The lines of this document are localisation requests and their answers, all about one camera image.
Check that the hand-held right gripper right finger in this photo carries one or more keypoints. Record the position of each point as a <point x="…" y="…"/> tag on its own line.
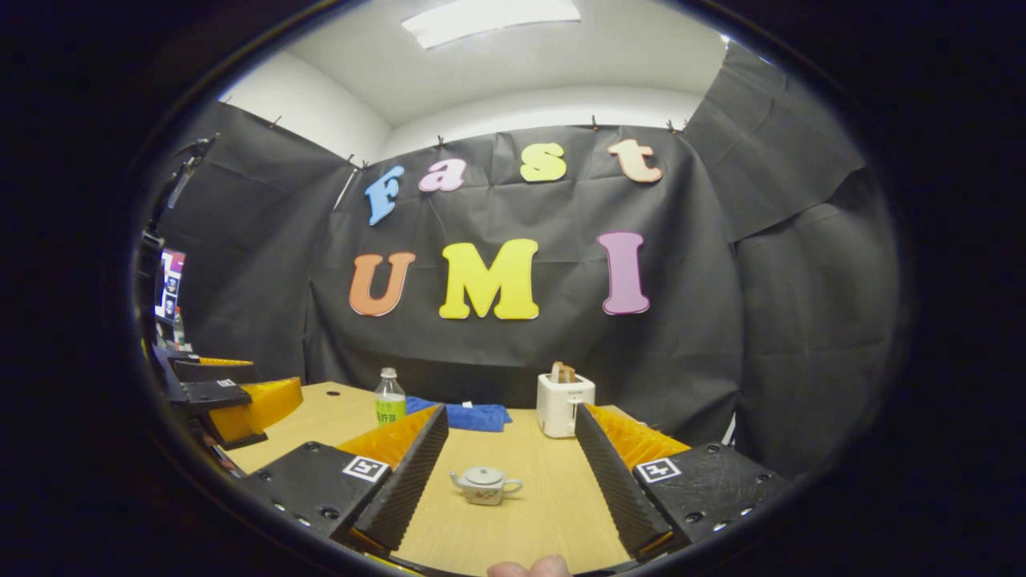
<point x="621" y="489"/>

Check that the black backdrop cloth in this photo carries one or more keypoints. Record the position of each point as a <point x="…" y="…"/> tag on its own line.
<point x="705" y="336"/>

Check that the clear green-label water bottle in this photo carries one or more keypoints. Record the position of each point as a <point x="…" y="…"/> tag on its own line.
<point x="390" y="397"/>

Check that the toast slices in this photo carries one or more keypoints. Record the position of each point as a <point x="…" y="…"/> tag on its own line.
<point x="563" y="373"/>

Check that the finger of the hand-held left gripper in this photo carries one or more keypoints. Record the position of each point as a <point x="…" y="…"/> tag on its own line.
<point x="212" y="372"/>
<point x="216" y="395"/>

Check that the computer monitor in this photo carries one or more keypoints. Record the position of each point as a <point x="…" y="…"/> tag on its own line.
<point x="171" y="284"/>

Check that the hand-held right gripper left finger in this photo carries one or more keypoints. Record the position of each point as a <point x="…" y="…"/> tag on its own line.
<point x="401" y="489"/>

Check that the white toaster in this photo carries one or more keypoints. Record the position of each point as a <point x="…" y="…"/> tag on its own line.
<point x="561" y="405"/>

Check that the blue towel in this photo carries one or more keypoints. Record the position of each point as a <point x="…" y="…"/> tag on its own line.
<point x="477" y="417"/>

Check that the ceiling light panel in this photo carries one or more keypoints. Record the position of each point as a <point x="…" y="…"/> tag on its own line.
<point x="489" y="20"/>

